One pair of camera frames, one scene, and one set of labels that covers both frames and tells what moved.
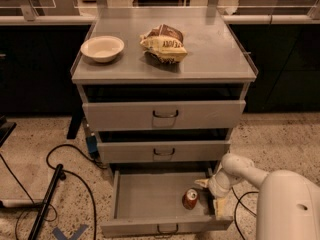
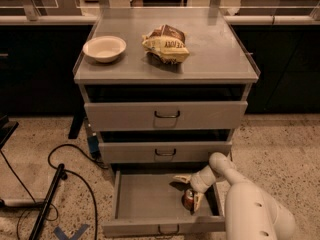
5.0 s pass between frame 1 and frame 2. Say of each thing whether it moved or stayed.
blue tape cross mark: stayed
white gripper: moved
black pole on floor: stayed
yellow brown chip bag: stayed
